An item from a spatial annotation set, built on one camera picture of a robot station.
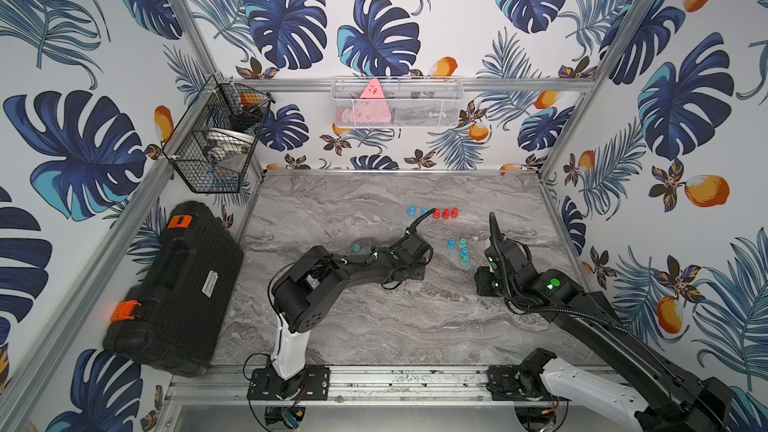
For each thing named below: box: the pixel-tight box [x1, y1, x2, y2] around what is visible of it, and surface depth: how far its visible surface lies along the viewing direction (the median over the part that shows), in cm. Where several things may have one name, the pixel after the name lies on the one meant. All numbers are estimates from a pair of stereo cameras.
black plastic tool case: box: [102, 201, 243, 377], surface depth 70 cm
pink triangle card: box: [354, 78, 392, 123], surface depth 92 cm
